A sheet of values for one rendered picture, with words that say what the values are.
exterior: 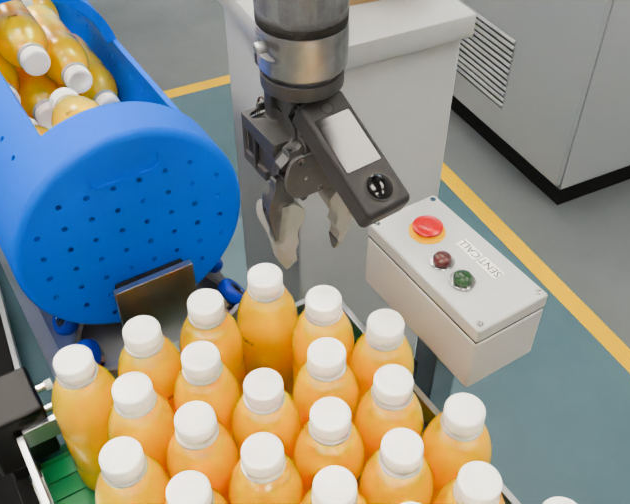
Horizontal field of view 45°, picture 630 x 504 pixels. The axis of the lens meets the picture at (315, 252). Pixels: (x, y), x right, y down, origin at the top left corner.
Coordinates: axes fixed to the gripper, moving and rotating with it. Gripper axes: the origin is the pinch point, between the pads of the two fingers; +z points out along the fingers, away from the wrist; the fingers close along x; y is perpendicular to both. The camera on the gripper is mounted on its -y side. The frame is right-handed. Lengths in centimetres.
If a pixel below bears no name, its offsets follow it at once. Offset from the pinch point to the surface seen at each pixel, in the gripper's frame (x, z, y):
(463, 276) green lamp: -15.2, 6.5, -6.2
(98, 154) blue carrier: 13.8, -4.2, 21.1
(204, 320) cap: 11.0, 8.1, 4.4
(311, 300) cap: 0.4, 7.1, 0.1
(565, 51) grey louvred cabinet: -144, 65, 88
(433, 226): -17.5, 6.6, 1.9
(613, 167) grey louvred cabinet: -167, 109, 74
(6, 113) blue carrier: 19.7, -3.1, 35.6
